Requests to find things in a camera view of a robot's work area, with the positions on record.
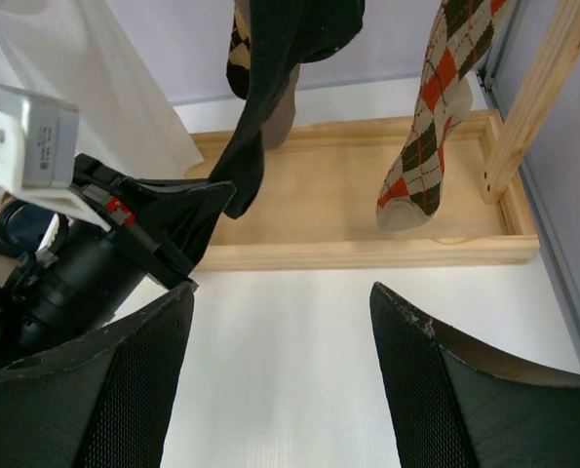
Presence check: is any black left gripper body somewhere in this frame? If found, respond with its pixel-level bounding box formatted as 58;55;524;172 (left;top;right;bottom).
0;154;235;361

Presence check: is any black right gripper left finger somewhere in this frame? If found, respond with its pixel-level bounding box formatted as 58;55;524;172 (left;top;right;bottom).
0;285;194;467

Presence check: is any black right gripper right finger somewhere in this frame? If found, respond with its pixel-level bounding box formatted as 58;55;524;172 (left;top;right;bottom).
369;283;580;467

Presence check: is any beige orange argyle sock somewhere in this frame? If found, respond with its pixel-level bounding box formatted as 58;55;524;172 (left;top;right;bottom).
375;0;512;232

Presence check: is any dark navy ribbed sock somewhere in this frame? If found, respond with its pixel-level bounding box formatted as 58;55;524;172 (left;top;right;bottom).
0;200;55;258

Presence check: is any wooden clothes rack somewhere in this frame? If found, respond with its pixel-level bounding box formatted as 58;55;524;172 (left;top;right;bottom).
201;1;580;271

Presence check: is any brown argyle hanging sock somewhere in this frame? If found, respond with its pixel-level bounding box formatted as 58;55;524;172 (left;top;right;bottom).
226;1;251;99

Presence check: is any white hanging cloth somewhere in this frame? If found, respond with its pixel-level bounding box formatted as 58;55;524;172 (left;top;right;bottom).
0;1;203;179

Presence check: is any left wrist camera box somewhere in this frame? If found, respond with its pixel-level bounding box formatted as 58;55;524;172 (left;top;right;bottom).
0;84;110;231

